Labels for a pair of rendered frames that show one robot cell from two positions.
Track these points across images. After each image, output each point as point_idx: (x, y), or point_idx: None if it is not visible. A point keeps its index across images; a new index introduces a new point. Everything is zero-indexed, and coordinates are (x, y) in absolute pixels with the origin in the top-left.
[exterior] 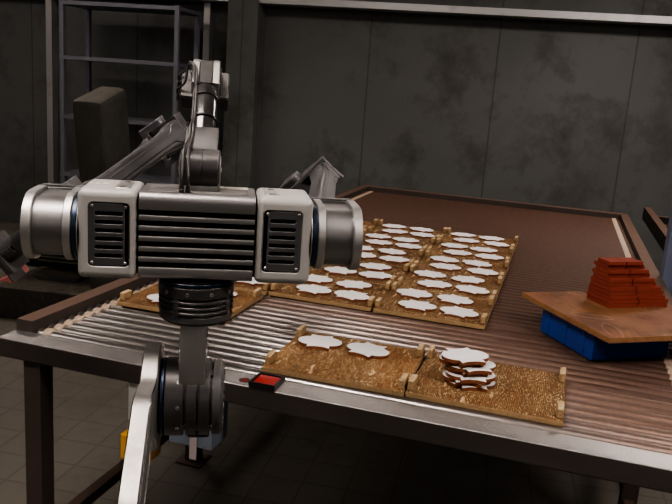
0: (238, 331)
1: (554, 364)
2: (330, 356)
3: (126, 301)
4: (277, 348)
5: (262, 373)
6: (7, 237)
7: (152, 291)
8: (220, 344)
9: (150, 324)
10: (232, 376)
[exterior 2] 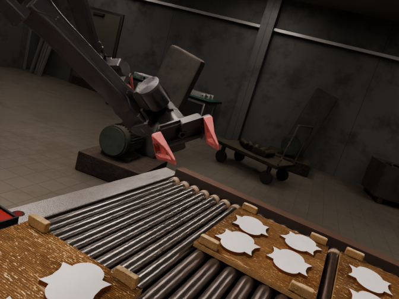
0: (168, 251)
1: None
2: (17, 279)
3: (239, 209)
4: (97, 258)
5: (13, 217)
6: (123, 77)
7: (276, 227)
8: (126, 228)
9: (187, 210)
10: (34, 210)
